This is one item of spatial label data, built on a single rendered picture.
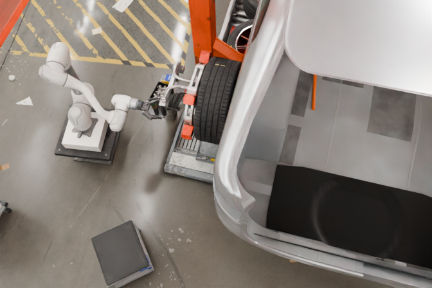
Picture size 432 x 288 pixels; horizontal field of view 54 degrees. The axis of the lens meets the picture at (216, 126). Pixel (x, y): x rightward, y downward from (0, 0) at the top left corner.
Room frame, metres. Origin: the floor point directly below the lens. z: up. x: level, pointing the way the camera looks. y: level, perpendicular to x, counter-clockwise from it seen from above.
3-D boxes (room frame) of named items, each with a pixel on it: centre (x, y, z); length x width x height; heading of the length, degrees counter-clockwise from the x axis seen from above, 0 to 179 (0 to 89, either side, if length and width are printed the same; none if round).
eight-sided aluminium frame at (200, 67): (1.73, 0.13, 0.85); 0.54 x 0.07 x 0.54; 163
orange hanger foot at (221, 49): (2.17, -0.27, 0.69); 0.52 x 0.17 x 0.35; 73
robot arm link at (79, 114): (1.77, 1.15, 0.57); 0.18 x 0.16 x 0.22; 173
